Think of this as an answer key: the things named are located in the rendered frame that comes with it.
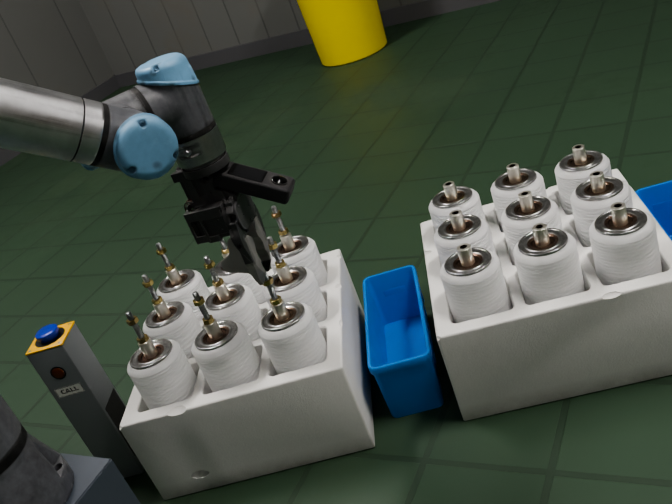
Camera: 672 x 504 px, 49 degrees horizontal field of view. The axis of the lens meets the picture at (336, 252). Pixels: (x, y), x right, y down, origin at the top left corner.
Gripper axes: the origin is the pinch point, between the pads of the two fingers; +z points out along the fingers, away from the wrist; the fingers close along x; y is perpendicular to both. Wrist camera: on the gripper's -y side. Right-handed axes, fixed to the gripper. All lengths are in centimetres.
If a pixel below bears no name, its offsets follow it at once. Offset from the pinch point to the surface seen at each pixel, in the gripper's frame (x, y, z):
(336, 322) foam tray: -6.1, -5.2, 16.4
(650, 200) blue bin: -41, -62, 25
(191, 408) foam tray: 10.4, 17.4, 16.6
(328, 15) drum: -234, 33, 11
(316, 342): 1.7, -3.7, 14.2
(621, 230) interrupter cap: -6, -53, 9
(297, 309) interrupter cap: -1.0, -1.7, 9.0
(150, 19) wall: -324, 156, 0
